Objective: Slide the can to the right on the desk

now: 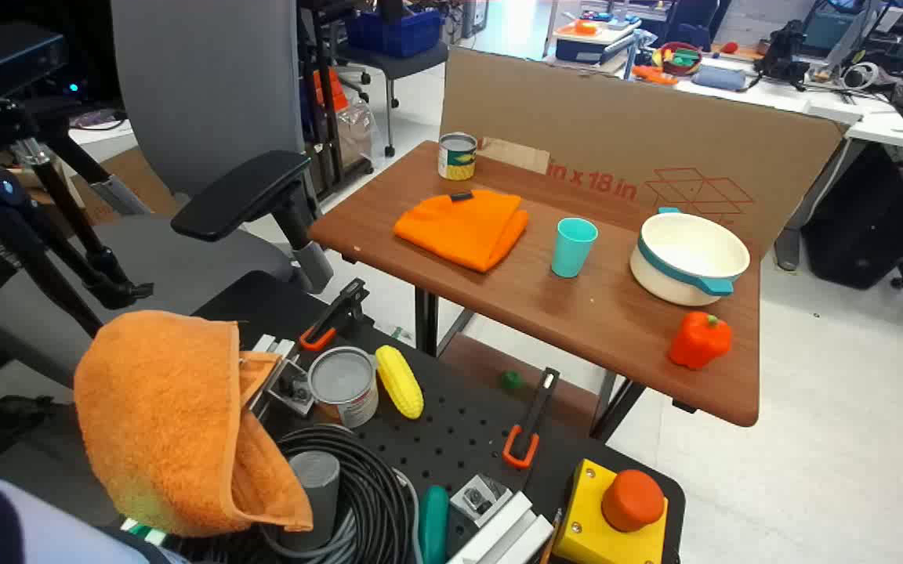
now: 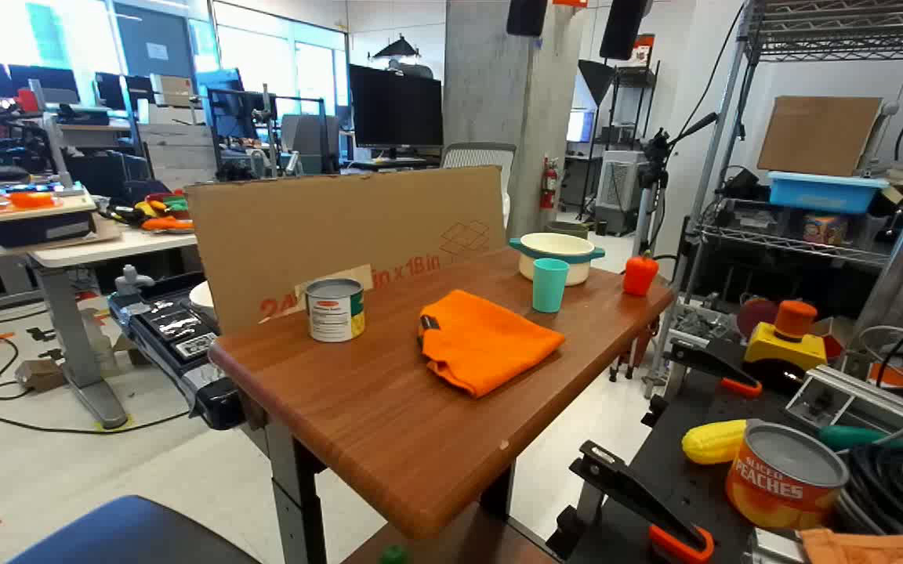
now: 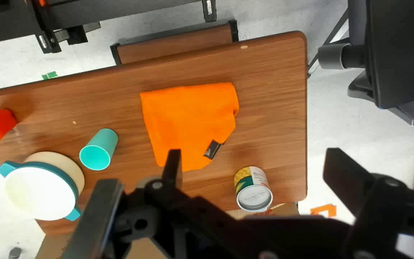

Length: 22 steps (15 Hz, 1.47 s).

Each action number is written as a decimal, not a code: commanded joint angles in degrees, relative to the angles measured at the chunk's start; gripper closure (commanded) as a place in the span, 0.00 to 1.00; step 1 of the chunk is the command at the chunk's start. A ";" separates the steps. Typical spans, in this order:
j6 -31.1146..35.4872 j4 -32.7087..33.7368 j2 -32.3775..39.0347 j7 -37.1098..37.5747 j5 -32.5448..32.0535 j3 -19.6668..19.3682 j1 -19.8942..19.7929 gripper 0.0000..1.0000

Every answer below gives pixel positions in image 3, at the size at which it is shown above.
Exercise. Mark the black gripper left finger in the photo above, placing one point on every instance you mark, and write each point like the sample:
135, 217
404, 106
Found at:
173, 167

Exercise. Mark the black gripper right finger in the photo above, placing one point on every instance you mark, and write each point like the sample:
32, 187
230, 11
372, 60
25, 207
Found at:
348, 179

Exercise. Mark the small printed tin can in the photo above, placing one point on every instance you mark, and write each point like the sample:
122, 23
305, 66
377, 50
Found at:
253, 188

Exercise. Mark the orange floor tape marker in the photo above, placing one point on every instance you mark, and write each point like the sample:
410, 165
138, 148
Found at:
324, 210

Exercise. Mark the orange folded cloth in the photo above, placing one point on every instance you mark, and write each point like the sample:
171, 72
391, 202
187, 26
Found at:
187, 122

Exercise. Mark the teal plastic cup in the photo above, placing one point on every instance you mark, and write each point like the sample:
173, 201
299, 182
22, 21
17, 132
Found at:
98, 151

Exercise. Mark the brown cardboard panel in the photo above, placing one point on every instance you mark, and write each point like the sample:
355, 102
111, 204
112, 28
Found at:
56, 241

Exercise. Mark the grey office chair black armrest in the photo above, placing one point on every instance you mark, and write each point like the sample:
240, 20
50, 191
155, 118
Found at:
398, 47

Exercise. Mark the small green tape piece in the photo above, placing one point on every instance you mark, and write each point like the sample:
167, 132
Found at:
49, 74

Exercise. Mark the black perforated breadboard table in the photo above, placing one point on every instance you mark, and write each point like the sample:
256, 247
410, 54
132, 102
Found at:
14, 23

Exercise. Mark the grey metal mount bracket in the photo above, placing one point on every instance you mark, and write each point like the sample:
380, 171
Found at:
96, 217

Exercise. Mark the brown board with black frame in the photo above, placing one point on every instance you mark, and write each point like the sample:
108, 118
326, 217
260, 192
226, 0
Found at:
173, 43

